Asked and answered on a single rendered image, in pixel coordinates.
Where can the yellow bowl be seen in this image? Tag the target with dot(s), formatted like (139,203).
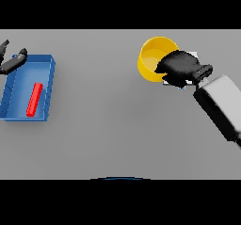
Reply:
(150,59)

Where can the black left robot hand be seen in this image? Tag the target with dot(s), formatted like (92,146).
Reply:
(14,62)

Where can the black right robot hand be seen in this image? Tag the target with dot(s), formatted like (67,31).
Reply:
(182,66)

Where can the blue tray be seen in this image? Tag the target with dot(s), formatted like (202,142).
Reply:
(26,87)

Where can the red beaker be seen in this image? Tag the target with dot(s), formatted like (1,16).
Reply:
(34,99)

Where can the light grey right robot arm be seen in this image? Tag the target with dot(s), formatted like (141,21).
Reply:
(221,104)

